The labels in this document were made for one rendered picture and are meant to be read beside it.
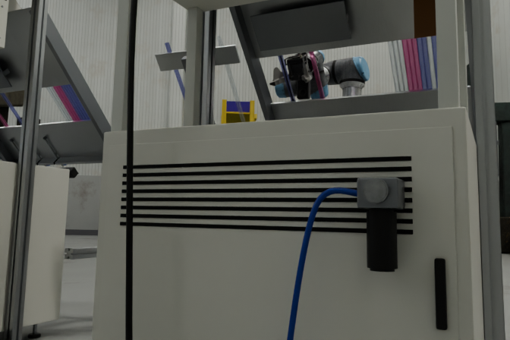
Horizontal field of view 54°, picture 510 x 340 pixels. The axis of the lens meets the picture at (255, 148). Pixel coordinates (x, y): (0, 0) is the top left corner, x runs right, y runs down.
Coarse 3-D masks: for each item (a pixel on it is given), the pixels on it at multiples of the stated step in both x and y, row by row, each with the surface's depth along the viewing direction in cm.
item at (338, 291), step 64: (128, 0) 109; (192, 0) 130; (256, 0) 129; (448, 0) 80; (128, 64) 98; (192, 64) 132; (448, 64) 78; (128, 128) 96; (448, 128) 76; (128, 192) 94; (192, 192) 94; (256, 192) 88; (320, 192) 83; (384, 192) 71; (448, 192) 75; (128, 256) 92; (192, 256) 92; (256, 256) 87; (320, 256) 82; (384, 256) 72; (448, 256) 74; (128, 320) 90; (192, 320) 90; (256, 320) 85; (320, 320) 80; (384, 320) 76; (448, 320) 72
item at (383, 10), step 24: (288, 0) 155; (312, 0) 152; (336, 0) 150; (360, 0) 148; (384, 0) 145; (408, 0) 143; (264, 24) 158; (288, 24) 156; (312, 24) 153; (336, 24) 150; (360, 24) 152; (384, 24) 150; (408, 24) 147; (264, 48) 163; (288, 48) 165; (312, 48) 162; (336, 48) 159
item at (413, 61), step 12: (432, 36) 148; (396, 48) 154; (408, 48) 152; (420, 48) 151; (432, 48) 150; (396, 60) 156; (408, 60) 155; (420, 60) 153; (432, 60) 152; (396, 72) 158; (408, 72) 157; (420, 72) 156; (432, 72) 154; (396, 84) 161; (408, 84) 159; (420, 84) 158; (432, 84) 157
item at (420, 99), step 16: (352, 96) 168; (368, 96) 166; (384, 96) 164; (400, 96) 162; (416, 96) 160; (432, 96) 158; (288, 112) 180; (304, 112) 178; (320, 112) 175; (336, 112) 173; (352, 112) 171; (368, 112) 169
